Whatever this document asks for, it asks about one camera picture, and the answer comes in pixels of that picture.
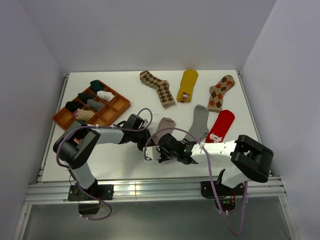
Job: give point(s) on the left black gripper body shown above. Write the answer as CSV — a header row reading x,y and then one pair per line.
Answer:
x,y
140,138

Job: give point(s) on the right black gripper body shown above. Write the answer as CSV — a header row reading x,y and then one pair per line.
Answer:
x,y
165,155

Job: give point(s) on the taupe sock with red cuff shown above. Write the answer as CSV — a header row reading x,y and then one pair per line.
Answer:
x,y
165,125

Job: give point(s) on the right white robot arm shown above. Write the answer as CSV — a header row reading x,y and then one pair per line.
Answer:
x,y
248,159

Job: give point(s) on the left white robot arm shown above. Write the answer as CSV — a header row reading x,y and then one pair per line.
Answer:
x,y
75,146

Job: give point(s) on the orange compartment tray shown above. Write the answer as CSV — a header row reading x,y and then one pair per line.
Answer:
x,y
106,116

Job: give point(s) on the grey sock with black stripes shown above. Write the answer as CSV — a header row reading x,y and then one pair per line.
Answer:
x,y
199,128

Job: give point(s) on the white rolled sock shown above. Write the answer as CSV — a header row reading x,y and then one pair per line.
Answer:
x,y
105,95

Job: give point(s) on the grey rolled sock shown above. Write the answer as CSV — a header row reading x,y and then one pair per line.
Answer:
x,y
94,105

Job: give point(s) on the brown argyle sock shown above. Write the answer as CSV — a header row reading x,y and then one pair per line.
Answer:
x,y
161,87

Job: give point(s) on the dark green rolled sock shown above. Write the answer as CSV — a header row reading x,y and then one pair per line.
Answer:
x,y
96,86

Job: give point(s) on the beige pink rolled sock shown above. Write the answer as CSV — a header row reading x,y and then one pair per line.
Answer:
x,y
84,115

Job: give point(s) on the black rolled sock upper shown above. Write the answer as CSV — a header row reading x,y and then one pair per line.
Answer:
x,y
84,97

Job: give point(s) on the black rolled sock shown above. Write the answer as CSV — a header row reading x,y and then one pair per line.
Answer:
x,y
84,97
72,106

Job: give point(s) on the red sock with white print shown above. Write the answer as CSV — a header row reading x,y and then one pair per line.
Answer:
x,y
220,127

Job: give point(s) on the black rolled sock lower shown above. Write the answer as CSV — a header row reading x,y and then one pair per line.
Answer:
x,y
72,106

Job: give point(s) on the orange argyle sock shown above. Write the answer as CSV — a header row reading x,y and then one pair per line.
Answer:
x,y
217,93

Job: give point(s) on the yellow sock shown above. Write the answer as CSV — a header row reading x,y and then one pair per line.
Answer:
x,y
187,83

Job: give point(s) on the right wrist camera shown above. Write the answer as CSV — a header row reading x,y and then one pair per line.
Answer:
x,y
151,153

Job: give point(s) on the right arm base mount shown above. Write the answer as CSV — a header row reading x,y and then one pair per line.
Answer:
x,y
221,190

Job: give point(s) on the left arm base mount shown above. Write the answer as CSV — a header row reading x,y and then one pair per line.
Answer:
x,y
100,191

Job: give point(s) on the black box under rail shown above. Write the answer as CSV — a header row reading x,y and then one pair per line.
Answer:
x,y
88,208

